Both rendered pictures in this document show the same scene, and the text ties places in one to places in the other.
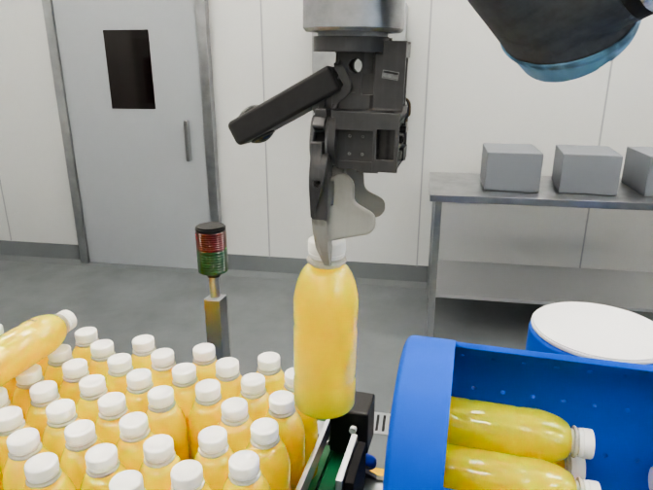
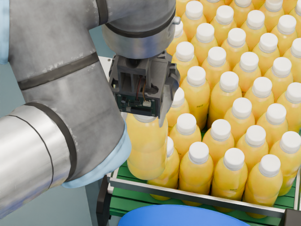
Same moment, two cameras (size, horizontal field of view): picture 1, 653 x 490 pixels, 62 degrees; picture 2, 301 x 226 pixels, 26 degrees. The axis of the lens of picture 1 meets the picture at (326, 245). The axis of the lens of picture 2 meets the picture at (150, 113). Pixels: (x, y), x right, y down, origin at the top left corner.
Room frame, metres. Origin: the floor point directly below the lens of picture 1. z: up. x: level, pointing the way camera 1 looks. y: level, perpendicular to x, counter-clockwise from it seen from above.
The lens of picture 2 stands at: (0.50, -0.54, 2.22)
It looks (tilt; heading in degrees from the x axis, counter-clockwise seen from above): 57 degrees down; 86
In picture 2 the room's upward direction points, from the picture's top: straight up
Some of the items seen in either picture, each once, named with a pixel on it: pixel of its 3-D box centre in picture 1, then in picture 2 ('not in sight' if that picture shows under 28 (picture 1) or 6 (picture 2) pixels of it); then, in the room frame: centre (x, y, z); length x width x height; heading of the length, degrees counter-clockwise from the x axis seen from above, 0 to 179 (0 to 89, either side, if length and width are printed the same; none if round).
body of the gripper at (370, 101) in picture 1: (359, 106); (139, 66); (0.52, -0.03, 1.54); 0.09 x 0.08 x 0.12; 76
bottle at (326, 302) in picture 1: (325, 332); (146, 138); (0.53, 0.00, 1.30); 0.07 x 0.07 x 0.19
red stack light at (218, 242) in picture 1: (211, 239); not in sight; (1.07, 0.24, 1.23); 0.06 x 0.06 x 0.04
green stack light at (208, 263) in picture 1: (212, 260); not in sight; (1.07, 0.24, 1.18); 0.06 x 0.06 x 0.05
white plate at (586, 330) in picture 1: (599, 330); not in sight; (1.05, -0.59, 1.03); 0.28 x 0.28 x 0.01
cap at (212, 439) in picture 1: (212, 437); (186, 122); (0.62, 0.16, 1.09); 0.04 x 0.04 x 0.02
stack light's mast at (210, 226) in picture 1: (213, 262); not in sight; (1.07, 0.24, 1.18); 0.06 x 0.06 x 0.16
